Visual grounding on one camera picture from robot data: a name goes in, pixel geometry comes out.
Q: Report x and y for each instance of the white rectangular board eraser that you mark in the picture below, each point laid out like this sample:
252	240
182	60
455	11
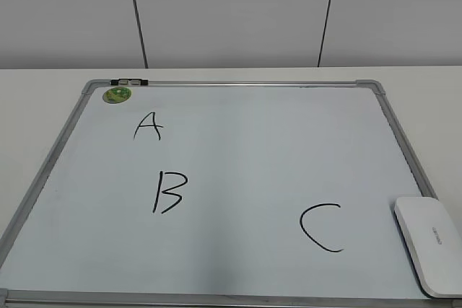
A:
434	244

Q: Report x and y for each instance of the round green magnet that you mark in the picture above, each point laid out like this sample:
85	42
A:
117	95

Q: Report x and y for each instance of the white board with grey frame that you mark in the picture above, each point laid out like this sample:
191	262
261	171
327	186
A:
220	194

